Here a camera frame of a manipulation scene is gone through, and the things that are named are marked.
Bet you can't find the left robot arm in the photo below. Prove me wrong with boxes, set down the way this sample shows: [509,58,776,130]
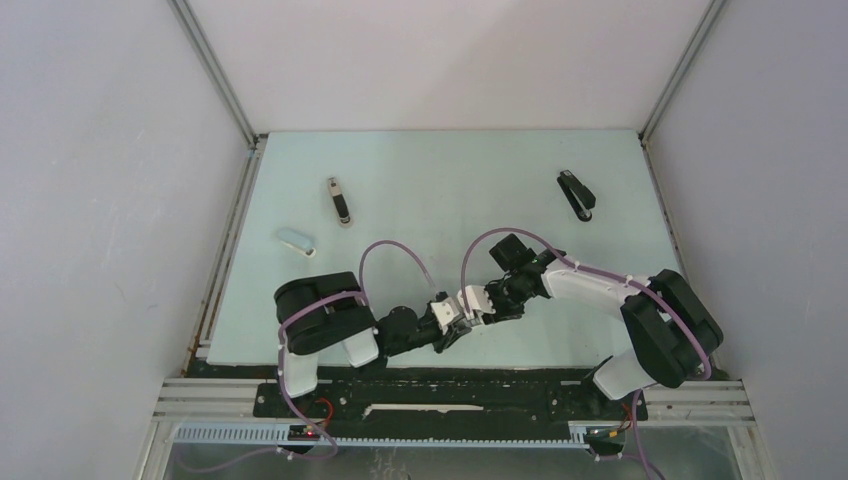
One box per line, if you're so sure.
[273,271,472,417]

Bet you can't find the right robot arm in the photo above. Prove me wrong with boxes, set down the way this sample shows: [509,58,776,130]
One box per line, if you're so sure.
[482,231,724,418]

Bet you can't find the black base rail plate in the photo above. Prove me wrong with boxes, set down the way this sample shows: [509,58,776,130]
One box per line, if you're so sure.
[185,361,648,443]

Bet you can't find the beige and black large stapler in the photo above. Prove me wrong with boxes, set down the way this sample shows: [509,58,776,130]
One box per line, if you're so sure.
[327,177,353,228]

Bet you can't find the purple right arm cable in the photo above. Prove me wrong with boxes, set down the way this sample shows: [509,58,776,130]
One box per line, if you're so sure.
[460,227,713,480]

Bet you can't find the white staple box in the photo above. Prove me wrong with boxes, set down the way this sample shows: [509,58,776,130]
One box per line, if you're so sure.
[462,317,484,329]

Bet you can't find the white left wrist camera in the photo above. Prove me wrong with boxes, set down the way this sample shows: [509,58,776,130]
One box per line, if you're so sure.
[429,296,469,335]

